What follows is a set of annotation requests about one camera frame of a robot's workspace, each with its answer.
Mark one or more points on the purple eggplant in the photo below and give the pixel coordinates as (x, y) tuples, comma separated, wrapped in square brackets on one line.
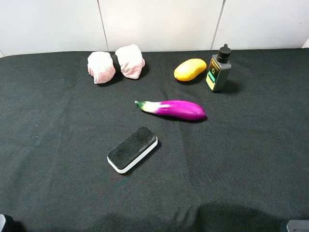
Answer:
[(175, 108)]

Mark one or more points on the black and white eraser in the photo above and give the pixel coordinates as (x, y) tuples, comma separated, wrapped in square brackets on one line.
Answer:
[(132, 150)]

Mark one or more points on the yellow mango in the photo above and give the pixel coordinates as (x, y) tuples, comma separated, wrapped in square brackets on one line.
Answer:
[(189, 69)]

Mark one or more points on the pink towel with black band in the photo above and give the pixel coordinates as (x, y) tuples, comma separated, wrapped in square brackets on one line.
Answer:
[(128, 60)]

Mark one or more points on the grey bottle with black cap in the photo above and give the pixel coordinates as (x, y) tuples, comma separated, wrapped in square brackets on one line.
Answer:
[(219, 69)]

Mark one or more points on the black tablecloth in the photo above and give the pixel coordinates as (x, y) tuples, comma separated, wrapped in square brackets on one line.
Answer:
[(243, 168)]

